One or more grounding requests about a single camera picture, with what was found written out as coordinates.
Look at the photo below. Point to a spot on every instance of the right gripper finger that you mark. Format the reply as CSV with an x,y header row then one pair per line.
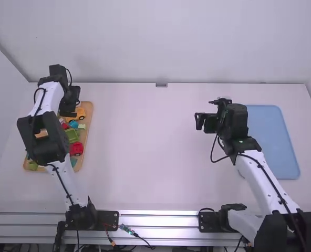
x,y
196,120

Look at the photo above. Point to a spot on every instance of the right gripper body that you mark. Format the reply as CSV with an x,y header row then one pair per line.
x,y
211,124

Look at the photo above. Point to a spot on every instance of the teal toy brick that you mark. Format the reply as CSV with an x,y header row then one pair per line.
x,y
73,124

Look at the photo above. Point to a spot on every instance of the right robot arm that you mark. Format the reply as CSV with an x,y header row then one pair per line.
x,y
255,168

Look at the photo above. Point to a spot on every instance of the tan tray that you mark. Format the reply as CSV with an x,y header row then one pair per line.
x,y
88,136

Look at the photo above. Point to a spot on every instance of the red toy brick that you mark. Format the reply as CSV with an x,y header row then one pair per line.
x,y
65,126
76,148

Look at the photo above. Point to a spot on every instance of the green toy brick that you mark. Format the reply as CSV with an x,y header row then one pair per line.
x,y
72,135
82,126
32,166

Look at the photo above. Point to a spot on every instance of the silver rails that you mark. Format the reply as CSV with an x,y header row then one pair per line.
x,y
158,223

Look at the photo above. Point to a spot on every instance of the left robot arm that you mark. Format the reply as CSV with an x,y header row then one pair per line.
x,y
66,178

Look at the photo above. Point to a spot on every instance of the blue mat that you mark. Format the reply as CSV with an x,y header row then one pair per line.
x,y
273,141

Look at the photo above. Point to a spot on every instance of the yellow toy car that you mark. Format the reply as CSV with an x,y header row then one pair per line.
x,y
80,114

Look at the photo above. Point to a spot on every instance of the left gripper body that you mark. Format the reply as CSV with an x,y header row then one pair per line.
x,y
68,108

